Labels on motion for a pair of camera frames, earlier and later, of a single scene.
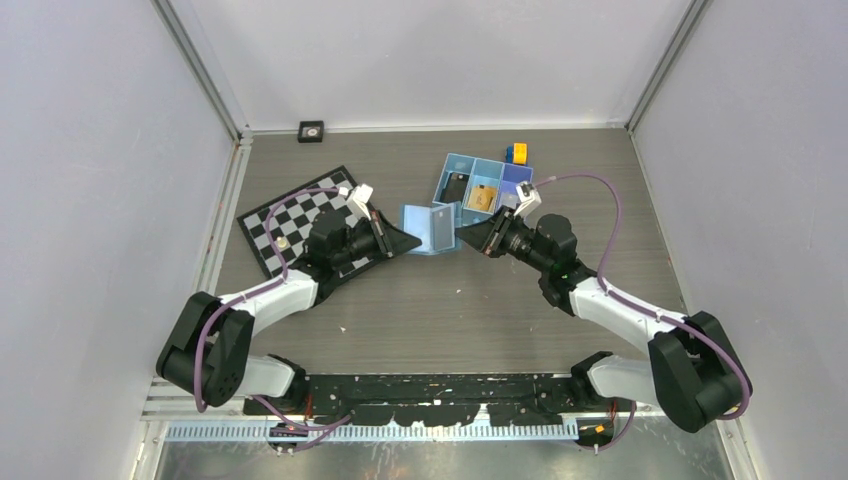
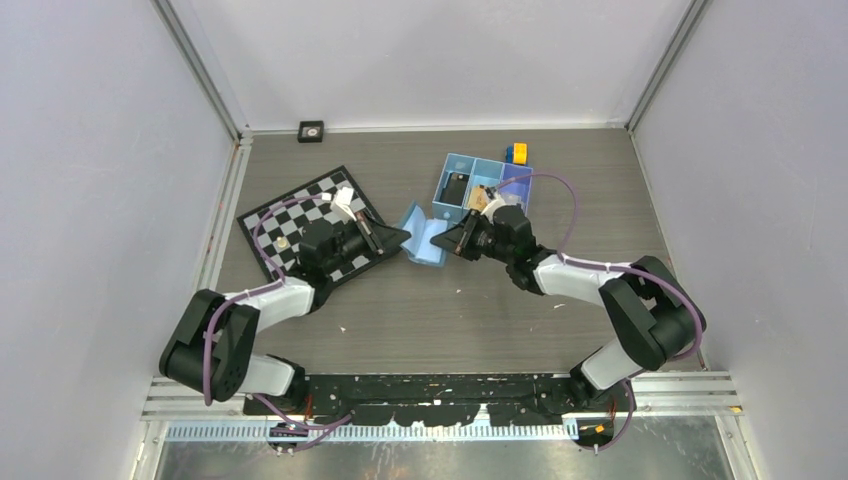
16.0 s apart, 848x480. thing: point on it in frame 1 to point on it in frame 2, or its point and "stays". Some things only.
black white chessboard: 293,219 stays
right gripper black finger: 489,236 to 458,238
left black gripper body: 357,246 stays
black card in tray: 455,187 stays
